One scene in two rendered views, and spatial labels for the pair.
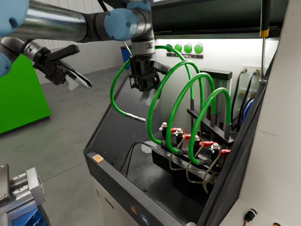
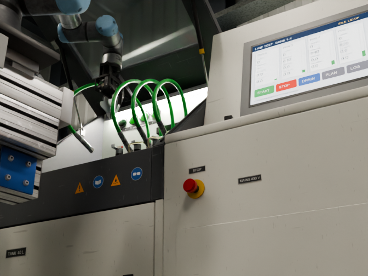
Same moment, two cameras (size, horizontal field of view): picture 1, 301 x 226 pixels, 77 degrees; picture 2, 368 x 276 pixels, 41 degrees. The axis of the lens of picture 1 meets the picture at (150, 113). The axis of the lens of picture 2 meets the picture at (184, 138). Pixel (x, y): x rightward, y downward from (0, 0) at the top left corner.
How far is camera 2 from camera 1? 1.48 m
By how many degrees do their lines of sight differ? 54
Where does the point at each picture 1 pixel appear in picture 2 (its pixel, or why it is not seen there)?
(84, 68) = not seen: outside the picture
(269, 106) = (212, 86)
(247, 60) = not seen: hidden behind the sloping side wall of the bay
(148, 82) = (114, 84)
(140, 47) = (112, 56)
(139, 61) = (109, 65)
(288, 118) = (223, 87)
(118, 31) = (106, 24)
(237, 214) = not seen: hidden behind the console
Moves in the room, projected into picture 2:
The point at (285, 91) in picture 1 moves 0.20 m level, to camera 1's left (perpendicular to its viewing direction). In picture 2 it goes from (219, 75) to (166, 64)
